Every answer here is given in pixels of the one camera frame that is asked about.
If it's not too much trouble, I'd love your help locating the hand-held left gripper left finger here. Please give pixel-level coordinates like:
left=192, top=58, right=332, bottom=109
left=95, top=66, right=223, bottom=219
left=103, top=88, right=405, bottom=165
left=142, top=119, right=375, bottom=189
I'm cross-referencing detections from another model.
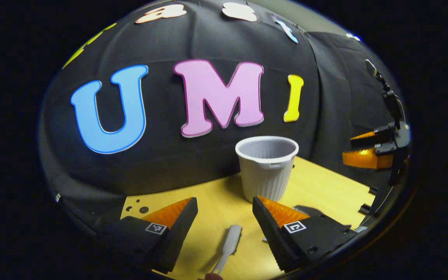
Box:
left=103, top=197, right=199, bottom=274

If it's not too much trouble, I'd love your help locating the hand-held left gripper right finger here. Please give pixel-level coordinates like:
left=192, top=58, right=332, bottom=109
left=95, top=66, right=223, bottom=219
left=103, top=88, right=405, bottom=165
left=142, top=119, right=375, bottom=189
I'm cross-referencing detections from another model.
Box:
left=252, top=196, right=359, bottom=273

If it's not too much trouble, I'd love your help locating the white ribbed garbage bin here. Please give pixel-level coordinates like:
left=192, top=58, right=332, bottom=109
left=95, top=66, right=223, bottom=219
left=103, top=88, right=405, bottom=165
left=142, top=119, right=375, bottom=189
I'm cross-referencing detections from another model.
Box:
left=235, top=136, right=299, bottom=204

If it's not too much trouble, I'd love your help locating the black backdrop cloth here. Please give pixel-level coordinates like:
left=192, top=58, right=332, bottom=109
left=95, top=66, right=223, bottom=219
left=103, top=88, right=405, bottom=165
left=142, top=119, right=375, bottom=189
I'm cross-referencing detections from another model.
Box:
left=38, top=0, right=401, bottom=234

